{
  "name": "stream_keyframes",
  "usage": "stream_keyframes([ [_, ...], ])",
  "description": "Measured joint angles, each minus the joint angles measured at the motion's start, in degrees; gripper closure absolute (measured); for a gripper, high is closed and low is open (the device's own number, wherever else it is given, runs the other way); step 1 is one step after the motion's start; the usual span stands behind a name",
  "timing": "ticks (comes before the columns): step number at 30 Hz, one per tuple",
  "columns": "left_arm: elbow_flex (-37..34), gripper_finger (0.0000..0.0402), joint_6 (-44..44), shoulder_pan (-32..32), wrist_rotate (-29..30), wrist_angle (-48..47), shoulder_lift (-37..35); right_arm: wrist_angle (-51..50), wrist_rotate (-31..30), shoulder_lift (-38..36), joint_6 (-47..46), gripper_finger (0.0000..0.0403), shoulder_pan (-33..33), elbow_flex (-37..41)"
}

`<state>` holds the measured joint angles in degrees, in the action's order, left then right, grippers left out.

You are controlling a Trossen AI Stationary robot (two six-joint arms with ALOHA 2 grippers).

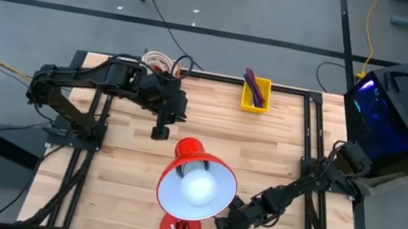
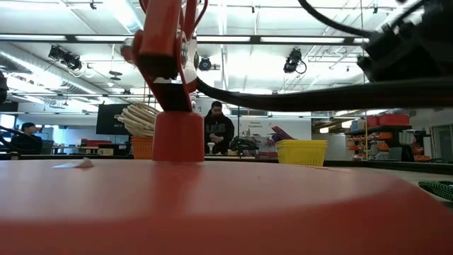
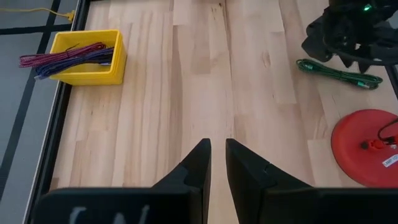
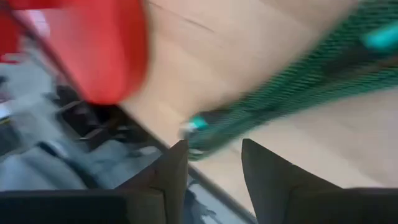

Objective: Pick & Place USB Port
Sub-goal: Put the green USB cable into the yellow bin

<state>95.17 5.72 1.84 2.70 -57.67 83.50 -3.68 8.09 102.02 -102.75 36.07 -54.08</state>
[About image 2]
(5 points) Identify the dark looped cable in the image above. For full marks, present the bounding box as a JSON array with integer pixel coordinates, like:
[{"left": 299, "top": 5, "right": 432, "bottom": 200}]
[{"left": 0, "top": 123, "right": 22, "bottom": 154}]

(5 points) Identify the white cable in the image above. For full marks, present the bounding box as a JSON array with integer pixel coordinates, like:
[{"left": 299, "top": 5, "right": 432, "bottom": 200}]
[{"left": 114, "top": 102, "right": 161, "bottom": 138}]

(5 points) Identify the black monitor screen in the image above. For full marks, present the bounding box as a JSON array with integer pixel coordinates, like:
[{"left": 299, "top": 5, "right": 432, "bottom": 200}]
[{"left": 96, "top": 103, "right": 130, "bottom": 136}]

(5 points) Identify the round black ceiling camera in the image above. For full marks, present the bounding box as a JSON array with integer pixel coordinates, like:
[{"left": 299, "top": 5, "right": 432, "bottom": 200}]
[{"left": 197, "top": 56, "right": 213, "bottom": 72}]

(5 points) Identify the person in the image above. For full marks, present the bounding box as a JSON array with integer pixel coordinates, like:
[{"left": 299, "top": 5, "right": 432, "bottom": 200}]
[
  {"left": 10, "top": 122, "right": 44, "bottom": 155},
  {"left": 204, "top": 101, "right": 236, "bottom": 156}
]

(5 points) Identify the green braided cable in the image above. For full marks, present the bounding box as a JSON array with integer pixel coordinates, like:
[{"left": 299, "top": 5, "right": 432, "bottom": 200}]
[{"left": 417, "top": 180, "right": 453, "bottom": 203}]

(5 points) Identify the white sign board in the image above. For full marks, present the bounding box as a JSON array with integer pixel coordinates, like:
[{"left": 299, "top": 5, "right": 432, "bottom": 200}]
[{"left": 231, "top": 117, "right": 312, "bottom": 141}]

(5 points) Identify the shelf with orange bins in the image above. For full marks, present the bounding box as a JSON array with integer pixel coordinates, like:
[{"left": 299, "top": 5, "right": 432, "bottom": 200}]
[{"left": 345, "top": 113, "right": 432, "bottom": 163}]

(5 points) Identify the yellow plastic basket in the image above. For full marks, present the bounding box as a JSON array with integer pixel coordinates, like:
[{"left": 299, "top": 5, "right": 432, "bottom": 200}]
[{"left": 275, "top": 139, "right": 328, "bottom": 168}]

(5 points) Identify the grey arm cable loop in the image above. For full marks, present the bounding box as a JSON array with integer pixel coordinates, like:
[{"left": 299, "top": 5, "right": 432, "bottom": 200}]
[{"left": 297, "top": 0, "right": 374, "bottom": 39}]

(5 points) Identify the orange plastic basket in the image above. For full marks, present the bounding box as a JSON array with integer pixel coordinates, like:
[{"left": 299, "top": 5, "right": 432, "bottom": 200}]
[{"left": 130, "top": 136, "right": 155, "bottom": 160}]

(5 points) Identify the black ceiling camera rig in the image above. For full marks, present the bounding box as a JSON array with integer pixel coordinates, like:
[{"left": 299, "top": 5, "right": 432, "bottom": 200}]
[{"left": 47, "top": 45, "right": 84, "bottom": 72}]

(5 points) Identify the thick black braided sleeve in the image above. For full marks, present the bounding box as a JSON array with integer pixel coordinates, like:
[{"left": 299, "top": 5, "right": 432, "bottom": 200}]
[{"left": 196, "top": 76, "right": 453, "bottom": 113}]

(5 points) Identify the red storage bin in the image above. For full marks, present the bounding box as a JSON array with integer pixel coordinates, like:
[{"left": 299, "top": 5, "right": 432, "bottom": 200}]
[{"left": 378, "top": 113, "right": 411, "bottom": 126}]

